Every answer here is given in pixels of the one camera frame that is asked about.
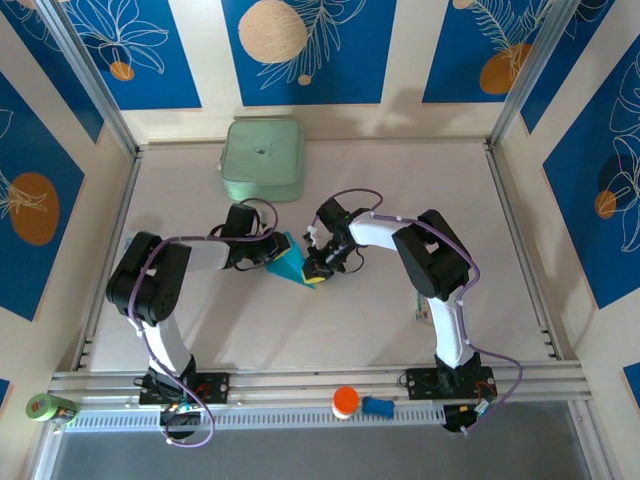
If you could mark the long aluminium table rail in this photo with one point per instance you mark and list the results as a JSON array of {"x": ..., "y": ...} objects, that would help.
[{"x": 310, "y": 382}]

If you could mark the turquoise square paper sheet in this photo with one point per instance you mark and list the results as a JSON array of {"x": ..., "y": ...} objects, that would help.
[{"x": 287, "y": 267}]

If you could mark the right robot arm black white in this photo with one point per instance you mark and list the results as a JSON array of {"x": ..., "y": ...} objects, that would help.
[{"x": 430, "y": 260}]

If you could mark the blue bone-shaped object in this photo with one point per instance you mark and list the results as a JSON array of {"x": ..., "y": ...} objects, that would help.
[{"x": 378, "y": 406}]

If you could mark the white jar orange lid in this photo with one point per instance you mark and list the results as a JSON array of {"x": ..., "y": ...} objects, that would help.
[{"x": 345, "y": 402}]

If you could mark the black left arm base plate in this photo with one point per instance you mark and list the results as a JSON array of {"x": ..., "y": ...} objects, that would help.
[{"x": 215, "y": 389}]

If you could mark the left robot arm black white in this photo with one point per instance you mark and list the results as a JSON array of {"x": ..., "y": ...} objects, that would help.
[{"x": 150, "y": 280}]

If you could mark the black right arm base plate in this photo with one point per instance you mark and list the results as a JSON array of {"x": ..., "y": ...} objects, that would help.
[{"x": 420, "y": 384}]

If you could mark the aluminium frame post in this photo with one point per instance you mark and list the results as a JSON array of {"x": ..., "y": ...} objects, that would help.
[
  {"x": 90, "y": 75},
  {"x": 533, "y": 75}
]

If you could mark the aluminium side rail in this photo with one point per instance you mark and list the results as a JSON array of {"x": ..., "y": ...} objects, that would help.
[
  {"x": 125, "y": 200},
  {"x": 500, "y": 175}
]

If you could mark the green tape roll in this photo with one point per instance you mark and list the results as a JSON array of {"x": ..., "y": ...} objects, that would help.
[{"x": 41, "y": 407}]

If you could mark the printed card packet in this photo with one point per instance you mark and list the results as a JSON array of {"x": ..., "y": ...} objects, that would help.
[{"x": 421, "y": 310}]

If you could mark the pale green zip case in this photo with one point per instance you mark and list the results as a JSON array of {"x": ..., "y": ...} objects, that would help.
[{"x": 262, "y": 160}]

